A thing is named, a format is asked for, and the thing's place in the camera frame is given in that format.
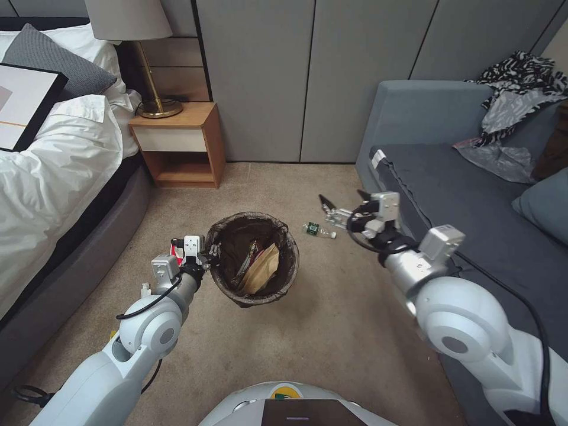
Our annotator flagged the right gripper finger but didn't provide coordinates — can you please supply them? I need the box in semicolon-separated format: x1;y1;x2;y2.
357;189;379;214
318;193;359;224

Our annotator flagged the dark round trash bin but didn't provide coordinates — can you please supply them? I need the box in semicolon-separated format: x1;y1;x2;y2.
207;211;301;309

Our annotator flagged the small clear plastic bottle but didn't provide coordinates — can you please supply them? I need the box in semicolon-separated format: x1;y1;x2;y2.
302;221;338;240

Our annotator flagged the red snack packet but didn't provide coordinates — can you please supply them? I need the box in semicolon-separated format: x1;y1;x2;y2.
234;239;263;287

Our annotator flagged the brown paper bag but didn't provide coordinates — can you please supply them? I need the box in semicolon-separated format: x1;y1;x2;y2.
241;243;280;295

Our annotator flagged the grey-blue sofa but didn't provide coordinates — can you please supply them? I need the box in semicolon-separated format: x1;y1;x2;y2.
354;79;568;426

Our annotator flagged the wooden nightstand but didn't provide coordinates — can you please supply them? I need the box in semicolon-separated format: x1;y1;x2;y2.
128;102;226;189

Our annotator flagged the grey bed base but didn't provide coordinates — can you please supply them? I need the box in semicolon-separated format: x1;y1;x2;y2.
0;155;154;391

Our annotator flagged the grey plastic bag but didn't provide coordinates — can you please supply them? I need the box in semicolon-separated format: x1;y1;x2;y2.
451;135;538;185

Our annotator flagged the white robot front shell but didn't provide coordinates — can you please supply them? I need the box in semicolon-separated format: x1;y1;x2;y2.
197;380;378;426

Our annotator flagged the blue-grey cushion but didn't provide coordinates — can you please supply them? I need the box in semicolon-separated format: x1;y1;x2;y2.
511;167;568;250

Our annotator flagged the white duvet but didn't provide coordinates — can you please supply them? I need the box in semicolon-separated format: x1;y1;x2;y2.
0;88;141;322

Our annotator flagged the dark brown cushion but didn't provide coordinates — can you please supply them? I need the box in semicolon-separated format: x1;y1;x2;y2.
532;101;568;180

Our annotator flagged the zebra print cloth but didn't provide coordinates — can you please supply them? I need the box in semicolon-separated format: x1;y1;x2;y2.
463;51;568;150

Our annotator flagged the white pillow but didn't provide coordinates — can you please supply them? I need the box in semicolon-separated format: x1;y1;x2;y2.
0;28;130;96

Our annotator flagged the black framed picture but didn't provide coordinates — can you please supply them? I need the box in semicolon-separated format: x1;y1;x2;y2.
0;63;70;153

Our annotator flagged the grey knitted pillow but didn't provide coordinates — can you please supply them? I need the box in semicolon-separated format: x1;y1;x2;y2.
2;22;117;96

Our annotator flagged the brass table lamp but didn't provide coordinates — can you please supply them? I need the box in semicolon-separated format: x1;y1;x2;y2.
84;0;183;119

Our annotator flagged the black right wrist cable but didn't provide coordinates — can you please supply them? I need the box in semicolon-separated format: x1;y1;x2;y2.
348;212;387;254

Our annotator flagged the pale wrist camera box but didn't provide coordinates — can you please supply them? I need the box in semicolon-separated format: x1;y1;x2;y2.
369;191;400;235
183;235;207;258

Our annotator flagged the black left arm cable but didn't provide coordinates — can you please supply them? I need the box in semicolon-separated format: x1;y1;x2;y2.
116;265;209;321

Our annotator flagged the black lamp cable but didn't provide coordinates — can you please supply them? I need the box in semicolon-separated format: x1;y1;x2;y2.
135;94;191;117

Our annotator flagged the long black right arm cable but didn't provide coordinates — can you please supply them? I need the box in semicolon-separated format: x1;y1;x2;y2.
457;255;556;426

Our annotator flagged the wooden wall panel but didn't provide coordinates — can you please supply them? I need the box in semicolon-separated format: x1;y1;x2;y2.
120;36;212;105

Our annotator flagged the black looped cable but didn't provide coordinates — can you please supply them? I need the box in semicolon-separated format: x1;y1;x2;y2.
12;384;50;407

